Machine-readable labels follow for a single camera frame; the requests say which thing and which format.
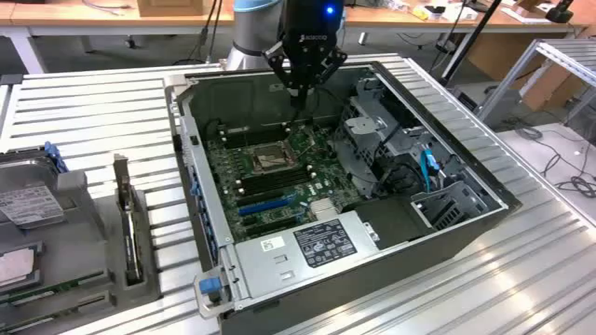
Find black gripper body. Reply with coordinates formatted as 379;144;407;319
283;0;345;73

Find long wooden desk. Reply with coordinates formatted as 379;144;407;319
343;0;592;47

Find black RAM slot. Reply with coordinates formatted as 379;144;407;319
239;167;307;188
221;122;288;139
241;174;312;197
224;129;289;148

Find grey metal drive cage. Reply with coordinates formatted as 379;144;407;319
332;77;423;196

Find CPU socket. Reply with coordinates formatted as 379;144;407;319
249;142;300;176

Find white box on desk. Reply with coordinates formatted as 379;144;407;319
416;4;481;22

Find black tripod pole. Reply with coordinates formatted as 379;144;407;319
439;0;505;80

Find small cardboard box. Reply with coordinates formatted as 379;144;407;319
137;0;184;18

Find large cardboard box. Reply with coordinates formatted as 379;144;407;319
464;32;575;82

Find green motherboard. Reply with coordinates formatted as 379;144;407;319
203;124;369;242

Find long black expansion slot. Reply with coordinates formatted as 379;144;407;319
236;193;299;208

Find blue expansion slot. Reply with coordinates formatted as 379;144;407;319
237;199;300;216

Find silver chipset heatsink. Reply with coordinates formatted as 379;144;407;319
308;199;344;223

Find black plastic air shroud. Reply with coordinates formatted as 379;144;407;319
343;195;437;245

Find short black expansion slot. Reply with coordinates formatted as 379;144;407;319
241;214;304;235

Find flat cardboard sheet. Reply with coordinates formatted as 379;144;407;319
517;61;588;112

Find grey disk bay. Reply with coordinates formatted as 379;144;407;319
409;174;492;232

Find black desk lamp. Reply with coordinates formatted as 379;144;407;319
543;0;577;24

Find graphics card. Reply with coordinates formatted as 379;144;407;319
112;152;144;284

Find silver power supply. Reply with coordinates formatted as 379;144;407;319
233;208;384;302

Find grey parts rack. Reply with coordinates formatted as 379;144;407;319
0;155;163;335

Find black open PC case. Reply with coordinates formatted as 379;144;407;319
163;61;524;335

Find blue case latch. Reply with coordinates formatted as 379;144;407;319
196;276;221;293

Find hard disk with label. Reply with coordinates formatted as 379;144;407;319
0;158;65;230

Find green RAM stick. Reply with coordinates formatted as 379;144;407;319
0;312;64;334
0;271;107;304

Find CPU chip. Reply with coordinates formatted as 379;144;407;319
0;243;47;291

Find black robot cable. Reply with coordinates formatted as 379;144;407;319
172;0;225;66

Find blue wire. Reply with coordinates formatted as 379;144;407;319
420;149;443;193

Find wooden desk white frame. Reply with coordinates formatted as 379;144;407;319
0;0;237;75

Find aluminium profile frame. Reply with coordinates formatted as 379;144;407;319
476;37;596;131

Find blue disk bracket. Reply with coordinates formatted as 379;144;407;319
43;140;72;175

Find black floor cable bundle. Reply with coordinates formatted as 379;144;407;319
501;117;596;200

